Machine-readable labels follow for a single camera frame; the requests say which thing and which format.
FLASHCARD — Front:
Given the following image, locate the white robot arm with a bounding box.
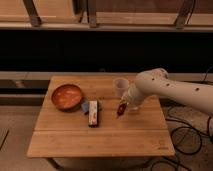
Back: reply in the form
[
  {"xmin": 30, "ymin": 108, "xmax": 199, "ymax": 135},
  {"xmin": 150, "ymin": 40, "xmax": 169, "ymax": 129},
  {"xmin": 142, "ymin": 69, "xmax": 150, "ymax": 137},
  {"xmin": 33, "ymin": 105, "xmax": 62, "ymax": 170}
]
[{"xmin": 121, "ymin": 68, "xmax": 213, "ymax": 117}]

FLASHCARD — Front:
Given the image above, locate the snack bar packet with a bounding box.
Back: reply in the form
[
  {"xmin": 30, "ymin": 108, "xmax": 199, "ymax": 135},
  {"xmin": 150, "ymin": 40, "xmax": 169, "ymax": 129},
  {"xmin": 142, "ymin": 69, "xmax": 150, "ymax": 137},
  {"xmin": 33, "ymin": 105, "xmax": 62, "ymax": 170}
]
[{"xmin": 88, "ymin": 101, "xmax": 98, "ymax": 127}]

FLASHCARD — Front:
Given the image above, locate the blue grey small object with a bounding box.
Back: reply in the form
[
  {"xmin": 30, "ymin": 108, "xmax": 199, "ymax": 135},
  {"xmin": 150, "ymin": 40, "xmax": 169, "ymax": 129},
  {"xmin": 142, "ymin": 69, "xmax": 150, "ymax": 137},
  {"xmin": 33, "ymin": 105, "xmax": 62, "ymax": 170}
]
[{"xmin": 81, "ymin": 100, "xmax": 89, "ymax": 114}]

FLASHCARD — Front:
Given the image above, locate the wooden table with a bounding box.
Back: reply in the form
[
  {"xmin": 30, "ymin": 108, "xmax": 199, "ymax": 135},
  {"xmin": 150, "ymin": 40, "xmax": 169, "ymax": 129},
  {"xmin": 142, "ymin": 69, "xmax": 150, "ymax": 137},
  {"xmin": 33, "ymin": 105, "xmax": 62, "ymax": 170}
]
[{"xmin": 27, "ymin": 76, "xmax": 175, "ymax": 158}]

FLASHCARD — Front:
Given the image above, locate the orange bowl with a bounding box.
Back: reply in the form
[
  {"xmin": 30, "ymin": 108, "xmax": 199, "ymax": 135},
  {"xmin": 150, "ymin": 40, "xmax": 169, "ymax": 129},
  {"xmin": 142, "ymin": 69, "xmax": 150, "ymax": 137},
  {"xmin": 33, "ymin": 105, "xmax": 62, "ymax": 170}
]
[{"xmin": 51, "ymin": 84, "xmax": 83, "ymax": 110}]

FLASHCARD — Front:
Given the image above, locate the black floor cable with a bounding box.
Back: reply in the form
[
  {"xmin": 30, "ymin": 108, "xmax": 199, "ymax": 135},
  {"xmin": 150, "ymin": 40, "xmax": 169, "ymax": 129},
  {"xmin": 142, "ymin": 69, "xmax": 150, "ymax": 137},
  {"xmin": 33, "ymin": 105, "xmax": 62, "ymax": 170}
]
[{"xmin": 149, "ymin": 106, "xmax": 213, "ymax": 171}]

